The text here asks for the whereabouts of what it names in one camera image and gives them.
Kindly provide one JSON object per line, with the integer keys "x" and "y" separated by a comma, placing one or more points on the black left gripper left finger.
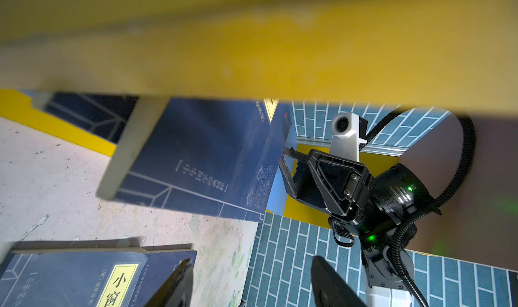
{"x": 177, "y": 290}

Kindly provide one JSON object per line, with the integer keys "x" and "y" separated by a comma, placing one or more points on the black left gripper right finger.
{"x": 329, "y": 289}

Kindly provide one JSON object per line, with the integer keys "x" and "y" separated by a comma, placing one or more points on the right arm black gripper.
{"x": 346, "y": 191}

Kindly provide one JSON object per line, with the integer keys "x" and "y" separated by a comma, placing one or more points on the blue book yellow label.
{"x": 104, "y": 116}

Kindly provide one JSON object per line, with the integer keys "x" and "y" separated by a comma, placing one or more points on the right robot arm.
{"x": 389, "y": 268}

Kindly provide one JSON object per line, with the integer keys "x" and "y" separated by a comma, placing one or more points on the floral table mat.
{"x": 49, "y": 195}

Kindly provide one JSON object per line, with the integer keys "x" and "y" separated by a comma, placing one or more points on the yellow wooden bookshelf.
{"x": 457, "y": 54}

